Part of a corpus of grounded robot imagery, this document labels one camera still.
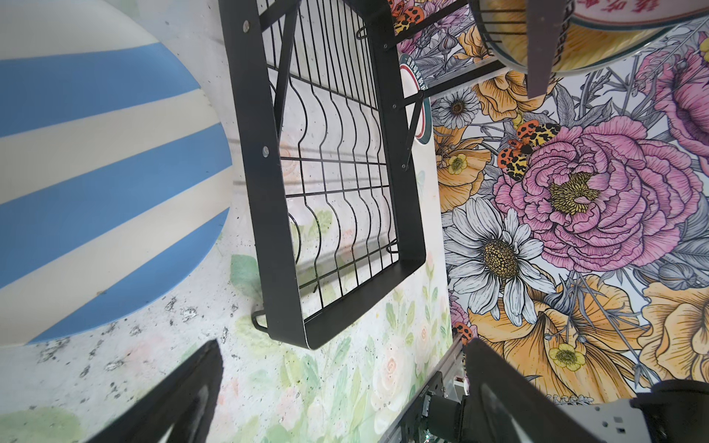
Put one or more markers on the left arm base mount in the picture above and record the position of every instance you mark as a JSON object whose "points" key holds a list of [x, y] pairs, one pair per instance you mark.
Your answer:
{"points": [[434, 415]]}

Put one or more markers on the yellow woven square plate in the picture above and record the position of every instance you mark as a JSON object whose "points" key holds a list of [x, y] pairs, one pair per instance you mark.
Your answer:
{"points": [[547, 37]]}

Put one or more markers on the black wire dish rack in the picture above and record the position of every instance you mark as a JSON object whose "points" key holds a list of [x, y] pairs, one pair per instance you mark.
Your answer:
{"points": [[328, 155]]}

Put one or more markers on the blue white striped plate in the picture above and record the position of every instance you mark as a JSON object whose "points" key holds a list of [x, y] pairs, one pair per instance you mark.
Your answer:
{"points": [[116, 174]]}

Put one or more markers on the small green rimmed plate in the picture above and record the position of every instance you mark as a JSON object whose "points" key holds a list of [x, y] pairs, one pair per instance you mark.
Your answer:
{"points": [[413, 83]]}

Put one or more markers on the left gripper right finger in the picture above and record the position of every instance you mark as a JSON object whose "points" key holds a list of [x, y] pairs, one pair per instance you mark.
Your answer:
{"points": [[504, 407]]}

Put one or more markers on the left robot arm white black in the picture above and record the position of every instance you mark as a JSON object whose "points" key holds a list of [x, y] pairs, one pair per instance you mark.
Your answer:
{"points": [[672, 411]]}

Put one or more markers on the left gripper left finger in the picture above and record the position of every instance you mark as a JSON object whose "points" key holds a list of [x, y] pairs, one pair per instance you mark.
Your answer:
{"points": [[179, 409]]}

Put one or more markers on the orange sunburst plate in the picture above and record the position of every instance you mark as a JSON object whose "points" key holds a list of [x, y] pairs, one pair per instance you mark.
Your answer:
{"points": [[627, 15]]}

